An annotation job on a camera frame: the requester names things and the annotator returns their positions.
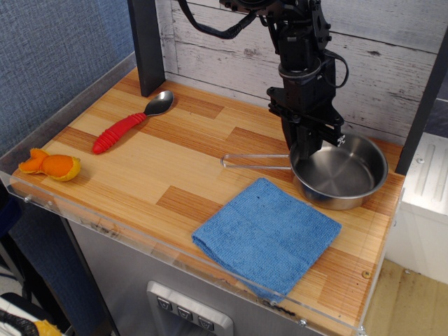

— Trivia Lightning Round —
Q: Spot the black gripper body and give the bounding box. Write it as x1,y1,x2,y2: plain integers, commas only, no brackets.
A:
267,50,347,147

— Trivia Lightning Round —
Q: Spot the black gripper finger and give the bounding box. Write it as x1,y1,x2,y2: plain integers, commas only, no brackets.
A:
297,126,323,160
281,118,300,149

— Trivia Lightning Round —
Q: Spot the stainless steel pot with handle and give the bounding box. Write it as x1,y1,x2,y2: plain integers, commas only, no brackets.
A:
220,133,389,210

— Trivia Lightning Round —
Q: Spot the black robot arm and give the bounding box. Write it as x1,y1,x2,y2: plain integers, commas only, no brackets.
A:
222,1,345,160

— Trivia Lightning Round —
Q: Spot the folded blue cloth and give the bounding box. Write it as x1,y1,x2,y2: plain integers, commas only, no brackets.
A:
192,178,342,304

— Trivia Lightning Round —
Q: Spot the yellow cloth object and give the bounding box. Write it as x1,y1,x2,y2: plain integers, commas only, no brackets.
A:
34,320,64,336

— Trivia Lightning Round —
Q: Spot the white ribbed appliance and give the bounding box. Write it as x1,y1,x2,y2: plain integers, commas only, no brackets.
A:
385,133,447,283

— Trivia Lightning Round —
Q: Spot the clear acrylic front guard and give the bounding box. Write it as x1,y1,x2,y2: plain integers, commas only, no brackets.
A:
1,167,405,335

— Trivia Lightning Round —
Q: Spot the silver button control panel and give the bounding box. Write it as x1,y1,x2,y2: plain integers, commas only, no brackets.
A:
146,281,234,335

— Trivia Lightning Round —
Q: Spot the stainless steel cabinet front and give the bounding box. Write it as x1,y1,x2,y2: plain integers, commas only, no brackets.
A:
69,221,322,335

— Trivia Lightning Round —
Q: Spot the orange plush fish toy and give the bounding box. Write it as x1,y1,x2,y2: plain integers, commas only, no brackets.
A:
18,148,81,182

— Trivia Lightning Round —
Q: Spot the black sleeved cable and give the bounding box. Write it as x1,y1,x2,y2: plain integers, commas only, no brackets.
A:
176,0,262,40

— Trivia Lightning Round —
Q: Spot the dark right vertical post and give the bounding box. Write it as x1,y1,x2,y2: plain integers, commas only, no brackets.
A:
395,43,447,175

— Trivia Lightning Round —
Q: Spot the dark vertical post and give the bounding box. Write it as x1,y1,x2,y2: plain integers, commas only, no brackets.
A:
395,43,447,175
127,0,165,97

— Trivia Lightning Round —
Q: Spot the red-handled metal spoon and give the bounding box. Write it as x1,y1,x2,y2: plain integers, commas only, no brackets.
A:
92,90,174,154

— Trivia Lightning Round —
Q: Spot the dark left vertical post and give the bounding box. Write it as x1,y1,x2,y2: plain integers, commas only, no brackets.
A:
127,0,165,97

